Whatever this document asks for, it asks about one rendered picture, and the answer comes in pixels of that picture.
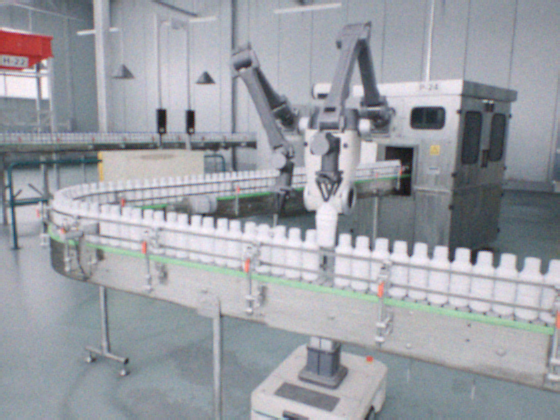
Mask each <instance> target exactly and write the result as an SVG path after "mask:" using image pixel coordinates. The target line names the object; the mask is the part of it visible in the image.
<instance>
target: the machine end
mask: <svg viewBox="0 0 560 420"><path fill-rule="evenodd" d="M377 86H378V91H379V92H380V95H381V96H383V95H386V100H387V101H388V104H389V108H391V109H392V110H393V112H394V115H395V117H396V119H397V126H396V130H395V135H394V138H393V142H392V143H391V144H381V143H378V151H377V162H391V161H400V164H407V163H410V164H411V163H413V166H409V168H404V170H406V169H412V172H405V173H404V174H412V182H411V191H405V192H400V193H395V194H385V195H384V197H379V207H378V222H377V238H376V239H387V240H388V241H387V243H388V247H387V250H389V251H392V252H394V249H393V248H394V245H395V242H396V241H403V242H406V243H407V244H406V245H407V251H406V254H408V255H411V256H413V255H414V250H415V249H414V247H415V244H417V243H420V244H425V245H427V247H428V248H427V249H428V250H427V257H428V258H429V259H430V260H432V259H433V258H434V253H435V249H436V248H435V247H436V246H443V247H447V248H448V261H449V260H451V259H454V258H456V257H455V255H456V251H457V249H460V248H461V249H467V250H469V251H473V250H476V249H478V248H480V247H482V246H484V245H486V246H485V247H483V249H484V250H487V251H491V250H492V248H490V246H489V244H490V243H492V242H494V241H496V238H497V233H498V232H500V228H498V226H499V217H500V209H501V201H502V197H503V194H504V193H502V186H504V185H508V182H504V181H502V180H503V176H504V170H507V166H505V161H506V152H507V144H508V128H509V119H512V114H510V112H511V104H510V102H515V101H517V95H518V91H517V90H513V89H508V88H500V87H495V86H491V85H487V84H483V83H478V82H474V81H465V80H438V81H423V82H409V83H395V84H381V85H377ZM373 207H374V197H369V198H364V199H359V200H356V202H355V207H354V209H353V228H351V231H350V233H353V242H354V243H356V242H357V241H356V240H357V237H367V238H368V240H369V241H368V244H369V245H368V246H372V239H373Z"/></svg>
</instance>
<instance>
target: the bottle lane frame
mask: <svg viewBox="0 0 560 420"><path fill-rule="evenodd" d="M86 252H87V253H89V254H90V261H92V262H96V264H92V265H91V277H86V279H85V277H84V279H85V281H84V282H83V283H90V284H93V285H98V286H101V287H104V288H108V289H112V290H119V291H123V292H126V293H130V294H134V295H137V296H142V297H148V298H152V299H155V300H160V301H163V302H167V303H173V304H178V305H181V306H185V307H188V308H192V309H196V310H198V294H199V293H200V292H205V293H209V294H213V295H217V297H218V298H219V300H220V315H221V316H225V317H232V318H236V319H240V320H243V321H247V322H250V323H258V324H262V325H265V326H269V327H273V328H276V329H283V330H288V331H291V332H295V333H298V334H302V335H306V336H313V337H317V338H321V339H324V340H327V341H331V342H339V343H342V344H346V345H350V346H353V347H357V348H365V349H368V350H371V351H375V352H378V353H383V354H390V355H393V356H397V357H401V358H404V359H412V360H415V361H419V362H422V363H426V364H430V365H437V366H440V367H445V368H448V369H451V370H459V371H463V372H466V373H469V374H473V375H481V376H484V377H487V378H492V379H495V380H502V381H506V382H510V383H513V384H516V385H520V386H521V385H524V386H528V387H531V388H534V389H539V390H545V391H549V392H553V393H556V394H560V381H558V383H557V384H556V383H554V384H553V386H549V385H547V384H546V379H547V373H548V367H549V360H550V354H551V348H552V337H553V329H554V328H551V327H548V326H547V325H546V324H545V326H541V325H533V324H532V323H530V322H529V323H523V322H518V321H516V320H515V319H513V320H509V319H501V317H498V318H495V317H490V316H486V314H483V315H481V314H472V313H471V312H469V313H466V312H462V311H458V309H456V308H455V309H454V310H453V309H444V308H443V307H441V308H438V307H434V306H430V304H428V305H424V304H419V303H416V302H415V303H410V302H405V301H404V299H403V300H401V301H400V300H396V299H391V297H389V298H386V297H384V311H383V322H384V321H385V320H386V319H387V317H386V310H387V308H388V309H392V318H390V320H389V321H388V322H391V332H389V333H388V335H386V337H385V339H386V342H384V344H381V347H376V341H375V340H376V334H377V328H376V325H377V319H378V296H379V295H378V296H372V295H367V292H366V293H365V294H362V293H358V292H355V291H344V289H342V290H339V289H334V288H333V286H332V287H330V288H329V287H324V286H321V285H311V283H309V284H305V283H301V281H299V282H295V281H291V280H290V279H289V280H286V279H282V278H281V277H280V278H272V277H270V276H268V277H267V276H263V275H261V274H258V275H257V274H253V273H251V295H255V294H256V293H257V292H258V291H257V284H262V285H263V292H261V293H260V294H259V295H257V296H262V297H263V304H260V305H259V306H258V307H257V308H256V309H255V313H254V314H253V315H251V317H247V313H246V312H245V310H246V307H247V301H246V300H245V298H246V295H247V272H242V271H240V272H238V271H234V270H233V269H231V270H229V269H224V267H223V268H219V267H216V266H210V265H200V264H198V263H197V264H196V263H191V262H186V261H182V260H177V259H167V258H162V257H159V256H153V255H152V254H151V255H149V264H150V274H154V273H156V272H158V271H157V265H161V272H160V273H159V274H157V275H155V276H154V278H153V285H154V284H157V283H158V275H160V276H161V282H162V283H160V284H158V285H157V286H154V290H152V291H151V293H149V294H147V290H145V286H146V279H145V274H146V264H145V254H143V253H139V252H130V251H124V250H123V249H122V250H120V249H116V248H110V247H105V246H104V245H103V246H101V245H91V244H86ZM82 279H83V276H80V275H79V282H80V281H81V280H82ZM84 279H83V280H84ZM83 280H82V281H83ZM82 281H81V282H82ZM257 296H256V297H255V298H256V299H255V301H254V307H255V306H256V305H257Z"/></svg>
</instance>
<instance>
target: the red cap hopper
mask: <svg viewBox="0 0 560 420"><path fill-rule="evenodd" d="M52 39H53V37H52V36H46V35H40V34H28V33H22V32H16V31H10V30H0V72H5V73H0V76H6V77H28V78H35V84H36V96H37V107H38V110H27V109H4V108H0V115H1V116H2V117H3V118H4V119H5V120H7V121H8V122H9V123H10V124H11V125H12V126H14V127H15V128H16V127H17V126H16V125H15V123H14V122H13V121H11V120H10V119H9V118H8V117H7V116H6V115H4V114H3V113H25V114H27V113H35V114H34V115H33V117H32V118H31V119H30V120H28V121H27V123H26V124H25V125H24V127H25V128H26V127H27V126H28V125H29V124H30V123H31V122H32V121H33V120H34V119H35V118H36V117H37V116H38V119H39V125H38V126H37V127H38V131H39V132H41V134H42V135H43V132H44V123H45V122H46V121H47V120H48V119H49V118H50V116H51V128H52V135H53V132H54V131H56V135H57V125H56V100H55V88H54V75H53V62H52V58H54V56H53V55H52V47H51V40H52ZM46 59H47V66H48V73H43V72H40V62H42V61H44V60H46ZM33 65H34V71H23V70H25V69H28V68H29V67H31V66H33ZM10 73H19V74H10ZM20 74H29V75H20ZM30 75H35V76H30ZM44 77H48V79H49V91H50V103H51V110H43V108H42V96H41V85H40V78H44ZM43 113H49V114H48V115H47V116H46V117H45V119H43ZM41 165H42V176H43V188H41V189H42V190H43V191H44V194H43V193H41V192H40V191H39V190H38V189H37V188H35V187H33V186H32V184H31V183H29V184H28V186H29V187H30V188H32V189H33V190H35V191H36V192H37V193H38V194H40V195H41V196H38V197H29V198H19V199H15V198H16V197H17V196H18V195H19V194H20V193H21V192H22V191H23V190H22V189H20V190H19V191H18V192H17V193H16V194H14V201H30V200H40V199H46V193H45V181H44V164H41ZM54 165H55V190H56V191H59V190H61V176H60V164H54ZM8 188H9V185H7V186H6V187H5V182H4V173H3V155H0V197H1V200H0V207H2V216H3V223H0V224H1V225H11V223H9V220H8V211H7V208H11V207H10V199H9V200H6V192H5V191H6V190H7V189H8ZM7 202H8V203H7ZM38 205H39V203H32V204H24V205H15V207H29V206H38Z"/></svg>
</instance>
